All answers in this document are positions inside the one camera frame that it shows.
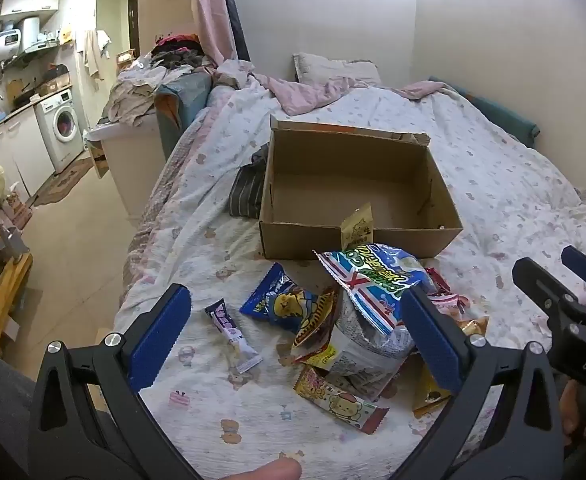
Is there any white water heater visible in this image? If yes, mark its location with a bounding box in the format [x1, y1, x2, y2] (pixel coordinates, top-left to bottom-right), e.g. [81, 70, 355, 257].
[0, 16, 41, 64]

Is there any pink white snack pouch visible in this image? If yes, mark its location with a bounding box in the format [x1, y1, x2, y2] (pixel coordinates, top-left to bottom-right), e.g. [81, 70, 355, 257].
[430, 291, 471, 322]

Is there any metal stand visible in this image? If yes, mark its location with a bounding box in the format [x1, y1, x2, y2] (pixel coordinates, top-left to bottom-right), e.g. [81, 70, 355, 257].
[0, 160, 31, 263]

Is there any gold foil snack packet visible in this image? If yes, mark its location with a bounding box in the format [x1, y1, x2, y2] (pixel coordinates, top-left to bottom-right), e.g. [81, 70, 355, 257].
[457, 316, 490, 340]

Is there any white storage chest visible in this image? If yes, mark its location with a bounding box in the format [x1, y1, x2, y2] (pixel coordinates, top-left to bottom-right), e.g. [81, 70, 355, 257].
[84, 121, 166, 221]

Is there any person's right hand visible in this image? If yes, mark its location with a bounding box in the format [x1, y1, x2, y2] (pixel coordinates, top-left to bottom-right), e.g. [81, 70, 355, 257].
[559, 378, 586, 449]

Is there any dark door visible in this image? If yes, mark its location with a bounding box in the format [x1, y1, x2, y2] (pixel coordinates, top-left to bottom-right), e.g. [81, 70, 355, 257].
[127, 0, 139, 52]

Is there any pile of dark clothes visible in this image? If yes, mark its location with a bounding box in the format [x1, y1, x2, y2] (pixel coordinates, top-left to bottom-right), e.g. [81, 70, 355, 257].
[149, 34, 215, 70]

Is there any yellow pink cartoon snack bar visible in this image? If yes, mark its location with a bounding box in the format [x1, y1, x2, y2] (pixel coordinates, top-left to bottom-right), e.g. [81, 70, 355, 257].
[293, 364, 390, 435]

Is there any person's left hand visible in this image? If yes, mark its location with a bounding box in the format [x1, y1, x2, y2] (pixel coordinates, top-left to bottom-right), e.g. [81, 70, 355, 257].
[237, 459, 303, 480]

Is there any grey pillow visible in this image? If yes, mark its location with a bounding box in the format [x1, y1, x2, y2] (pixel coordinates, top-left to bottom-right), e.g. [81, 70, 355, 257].
[293, 53, 382, 86]

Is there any red yellow striped snack packet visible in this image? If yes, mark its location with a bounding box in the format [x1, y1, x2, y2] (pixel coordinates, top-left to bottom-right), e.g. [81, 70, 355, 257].
[291, 287, 341, 363]

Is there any small yellow snack packet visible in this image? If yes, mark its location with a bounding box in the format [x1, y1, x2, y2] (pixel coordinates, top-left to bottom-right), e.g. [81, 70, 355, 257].
[340, 203, 375, 248]

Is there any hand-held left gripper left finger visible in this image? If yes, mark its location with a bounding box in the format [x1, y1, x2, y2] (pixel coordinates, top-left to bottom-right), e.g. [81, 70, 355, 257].
[27, 283, 204, 480]

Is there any white wall cabinet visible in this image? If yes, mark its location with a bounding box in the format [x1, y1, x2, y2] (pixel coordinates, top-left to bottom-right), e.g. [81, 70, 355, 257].
[0, 0, 61, 18]

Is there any teal padded cloth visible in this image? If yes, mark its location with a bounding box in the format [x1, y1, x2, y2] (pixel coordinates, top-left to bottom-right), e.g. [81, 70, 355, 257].
[154, 71, 213, 161]

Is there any brown cardboard box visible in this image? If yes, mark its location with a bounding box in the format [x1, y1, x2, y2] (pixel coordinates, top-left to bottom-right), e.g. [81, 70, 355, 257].
[259, 114, 464, 261]

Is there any white blue flag-print snack bag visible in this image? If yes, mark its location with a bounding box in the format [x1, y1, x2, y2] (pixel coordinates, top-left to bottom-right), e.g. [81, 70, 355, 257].
[313, 243, 436, 337]

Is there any floral cloth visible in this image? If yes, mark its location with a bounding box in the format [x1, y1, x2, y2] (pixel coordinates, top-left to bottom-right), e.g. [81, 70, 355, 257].
[104, 64, 194, 128]

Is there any brown floor mat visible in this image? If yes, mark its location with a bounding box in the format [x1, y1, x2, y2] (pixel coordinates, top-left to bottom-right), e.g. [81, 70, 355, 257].
[33, 152, 96, 208]

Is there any yellow brown snack packet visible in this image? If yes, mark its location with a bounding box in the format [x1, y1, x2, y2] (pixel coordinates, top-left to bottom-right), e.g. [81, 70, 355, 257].
[412, 362, 454, 417]

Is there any teal cushion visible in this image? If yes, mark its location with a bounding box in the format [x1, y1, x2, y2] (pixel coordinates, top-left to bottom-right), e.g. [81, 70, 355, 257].
[428, 76, 541, 148]

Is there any clear white chips bag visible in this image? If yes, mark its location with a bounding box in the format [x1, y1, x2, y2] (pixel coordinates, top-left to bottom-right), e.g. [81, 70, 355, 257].
[323, 290, 419, 402]

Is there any white floor cabinet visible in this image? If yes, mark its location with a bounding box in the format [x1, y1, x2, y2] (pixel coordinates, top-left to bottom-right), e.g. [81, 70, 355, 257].
[0, 106, 56, 200]

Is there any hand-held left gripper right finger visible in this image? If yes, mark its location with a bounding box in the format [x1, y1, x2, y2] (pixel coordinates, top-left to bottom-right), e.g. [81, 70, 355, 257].
[402, 285, 568, 480]

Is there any white hanging towel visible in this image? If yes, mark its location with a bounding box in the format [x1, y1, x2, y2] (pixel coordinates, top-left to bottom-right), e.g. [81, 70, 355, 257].
[80, 29, 111, 81]

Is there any white washing machine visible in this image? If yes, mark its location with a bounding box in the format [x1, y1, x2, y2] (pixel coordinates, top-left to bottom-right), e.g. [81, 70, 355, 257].
[34, 89, 85, 174]

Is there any pink blanket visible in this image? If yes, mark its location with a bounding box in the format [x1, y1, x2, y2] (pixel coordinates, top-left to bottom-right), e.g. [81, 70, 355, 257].
[213, 59, 448, 116]

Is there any white printed quilt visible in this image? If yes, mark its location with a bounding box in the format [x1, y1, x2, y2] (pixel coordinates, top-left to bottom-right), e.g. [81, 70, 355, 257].
[114, 72, 586, 480]

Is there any purple white snack bar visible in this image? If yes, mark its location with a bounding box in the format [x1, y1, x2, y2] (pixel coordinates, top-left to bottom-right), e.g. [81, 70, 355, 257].
[204, 298, 264, 375]

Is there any yellow wooden chair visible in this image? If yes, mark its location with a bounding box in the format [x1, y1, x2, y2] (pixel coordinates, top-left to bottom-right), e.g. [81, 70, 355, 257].
[0, 227, 34, 358]

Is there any dark striped cloth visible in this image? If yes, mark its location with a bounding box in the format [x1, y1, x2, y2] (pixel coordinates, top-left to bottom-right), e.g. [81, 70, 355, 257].
[228, 145, 270, 218]

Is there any blue snack packet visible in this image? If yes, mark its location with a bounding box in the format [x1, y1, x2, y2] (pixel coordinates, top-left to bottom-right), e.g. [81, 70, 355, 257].
[239, 262, 326, 336]

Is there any pink hanging cloth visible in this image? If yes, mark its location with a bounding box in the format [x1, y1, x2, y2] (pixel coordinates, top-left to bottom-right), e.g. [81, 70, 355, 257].
[191, 0, 224, 67]

